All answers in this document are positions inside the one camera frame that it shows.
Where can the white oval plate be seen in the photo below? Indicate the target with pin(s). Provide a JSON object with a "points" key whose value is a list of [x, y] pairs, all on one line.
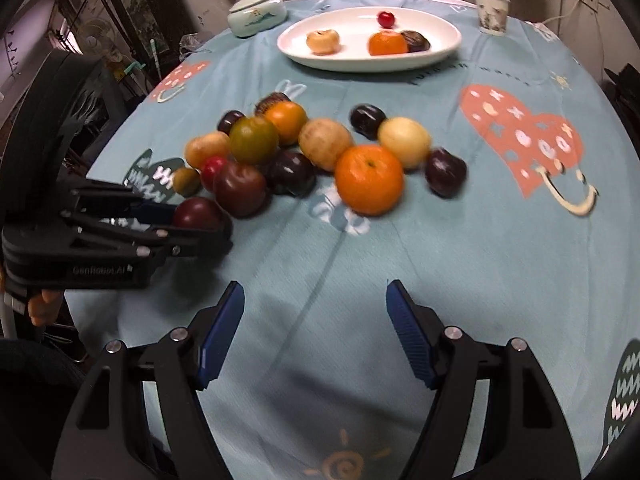
{"points": [[360, 57]]}

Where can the dark red plum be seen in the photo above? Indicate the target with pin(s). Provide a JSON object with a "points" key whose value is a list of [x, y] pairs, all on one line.
{"points": [[240, 190]]}

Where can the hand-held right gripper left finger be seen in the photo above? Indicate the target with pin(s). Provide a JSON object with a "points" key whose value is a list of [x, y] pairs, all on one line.
{"points": [[220, 340]]}

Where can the dark framed cabinet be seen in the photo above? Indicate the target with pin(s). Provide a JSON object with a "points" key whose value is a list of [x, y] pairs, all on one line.
{"points": [[142, 5]]}

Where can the person's left hand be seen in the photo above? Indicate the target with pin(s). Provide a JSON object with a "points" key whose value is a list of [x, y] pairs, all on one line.
{"points": [[42, 307]]}

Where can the large orange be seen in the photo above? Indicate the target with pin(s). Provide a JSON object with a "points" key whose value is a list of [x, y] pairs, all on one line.
{"points": [[369, 180]]}

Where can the dark brown fruit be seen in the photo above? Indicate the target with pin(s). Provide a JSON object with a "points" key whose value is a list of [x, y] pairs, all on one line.
{"points": [[417, 41]]}

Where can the green orange tangerine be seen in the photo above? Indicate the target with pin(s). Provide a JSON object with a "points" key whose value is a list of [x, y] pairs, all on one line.
{"points": [[253, 139]]}

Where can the dark purple plum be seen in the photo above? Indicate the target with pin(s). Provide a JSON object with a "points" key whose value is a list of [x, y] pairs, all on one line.
{"points": [[292, 174], [367, 120], [197, 212], [445, 171]]}

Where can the small dark plum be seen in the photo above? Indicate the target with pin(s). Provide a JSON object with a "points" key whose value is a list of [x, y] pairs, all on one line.
{"points": [[230, 121]]}

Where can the blue printed tablecloth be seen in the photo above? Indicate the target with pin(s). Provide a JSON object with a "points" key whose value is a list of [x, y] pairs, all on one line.
{"points": [[350, 270]]}

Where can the pale yellow pear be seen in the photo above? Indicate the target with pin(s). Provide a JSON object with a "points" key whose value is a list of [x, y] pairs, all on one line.
{"points": [[404, 141]]}

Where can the red cherry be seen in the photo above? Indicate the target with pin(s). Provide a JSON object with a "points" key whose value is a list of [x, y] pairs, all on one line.
{"points": [[385, 19]]}

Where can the white electric fan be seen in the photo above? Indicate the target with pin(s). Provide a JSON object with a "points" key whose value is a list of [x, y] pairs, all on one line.
{"points": [[95, 35]]}

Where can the black chair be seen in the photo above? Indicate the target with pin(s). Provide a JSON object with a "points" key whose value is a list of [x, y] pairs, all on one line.
{"points": [[622, 92]]}

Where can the clear plastic bag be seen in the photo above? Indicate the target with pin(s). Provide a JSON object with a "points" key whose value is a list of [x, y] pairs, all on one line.
{"points": [[190, 42]]}

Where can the printed paper cup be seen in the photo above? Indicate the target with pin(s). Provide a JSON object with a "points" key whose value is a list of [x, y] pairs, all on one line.
{"points": [[492, 12]]}

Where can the brown scaly fruit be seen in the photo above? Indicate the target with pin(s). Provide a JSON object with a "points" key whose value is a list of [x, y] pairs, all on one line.
{"points": [[269, 101]]}

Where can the small red cherry tomato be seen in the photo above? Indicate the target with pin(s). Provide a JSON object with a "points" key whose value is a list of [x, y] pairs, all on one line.
{"points": [[214, 167]]}

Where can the large tan round fruit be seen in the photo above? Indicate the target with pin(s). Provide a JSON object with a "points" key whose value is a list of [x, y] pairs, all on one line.
{"points": [[325, 142]]}

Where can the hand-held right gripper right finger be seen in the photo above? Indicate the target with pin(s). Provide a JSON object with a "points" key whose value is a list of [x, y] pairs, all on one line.
{"points": [[412, 335]]}

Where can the white lidded ceramic jar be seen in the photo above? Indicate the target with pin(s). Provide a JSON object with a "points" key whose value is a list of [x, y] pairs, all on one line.
{"points": [[257, 12]]}

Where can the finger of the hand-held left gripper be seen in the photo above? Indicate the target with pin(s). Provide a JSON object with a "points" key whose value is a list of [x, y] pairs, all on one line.
{"points": [[200, 242], [152, 211]]}

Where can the small tan fruit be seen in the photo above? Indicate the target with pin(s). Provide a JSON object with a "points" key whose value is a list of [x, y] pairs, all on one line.
{"points": [[323, 41]]}

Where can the small orange tangerine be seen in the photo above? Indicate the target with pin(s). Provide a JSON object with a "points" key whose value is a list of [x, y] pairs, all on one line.
{"points": [[387, 43]]}

